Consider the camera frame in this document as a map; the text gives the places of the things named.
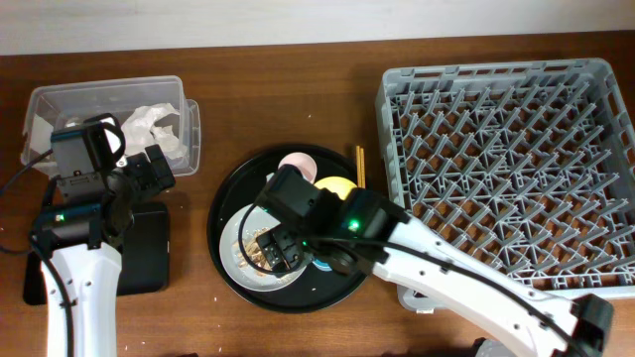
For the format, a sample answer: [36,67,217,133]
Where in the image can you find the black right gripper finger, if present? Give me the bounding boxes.
[256,230,283,273]
[281,232,304,273]

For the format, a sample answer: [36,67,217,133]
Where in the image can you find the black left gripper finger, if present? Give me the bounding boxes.
[123,153,155,201]
[145,144,176,189]

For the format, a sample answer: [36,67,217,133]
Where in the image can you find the blue cup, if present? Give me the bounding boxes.
[312,257,332,272]

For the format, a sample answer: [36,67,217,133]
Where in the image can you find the white tissue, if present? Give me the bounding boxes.
[121,103,187,160]

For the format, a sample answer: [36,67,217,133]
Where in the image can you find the pink cup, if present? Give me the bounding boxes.
[278,152,318,183]

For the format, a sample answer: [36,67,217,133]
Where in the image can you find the grey dishwasher rack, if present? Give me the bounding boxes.
[376,59,634,299]

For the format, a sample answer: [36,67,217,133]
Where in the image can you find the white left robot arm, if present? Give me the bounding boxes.
[29,145,175,356]

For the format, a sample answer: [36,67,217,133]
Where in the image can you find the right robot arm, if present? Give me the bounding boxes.
[256,187,614,356]

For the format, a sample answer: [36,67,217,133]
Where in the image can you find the clear plastic waste bin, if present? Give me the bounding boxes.
[21,75,201,177]

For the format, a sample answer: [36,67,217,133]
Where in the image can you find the food scraps on plate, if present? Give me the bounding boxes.
[232,228,271,270]

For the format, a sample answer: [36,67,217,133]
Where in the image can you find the grey plate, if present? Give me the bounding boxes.
[219,204,306,293]

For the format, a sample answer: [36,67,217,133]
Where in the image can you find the yellow bowl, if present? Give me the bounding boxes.
[315,177,357,200]

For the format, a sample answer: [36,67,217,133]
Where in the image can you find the round black serving tray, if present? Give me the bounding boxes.
[207,144,366,313]

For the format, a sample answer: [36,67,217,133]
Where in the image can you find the right wooden chopstick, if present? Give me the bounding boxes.
[358,147,366,188]

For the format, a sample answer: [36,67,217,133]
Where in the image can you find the wooden chopstick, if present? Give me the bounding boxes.
[358,147,366,188]
[355,146,364,188]

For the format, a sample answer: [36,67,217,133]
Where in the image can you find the black rectangular tray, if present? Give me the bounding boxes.
[23,202,170,305]

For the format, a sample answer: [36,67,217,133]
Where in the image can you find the left wooden chopstick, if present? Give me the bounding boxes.
[355,146,364,188]

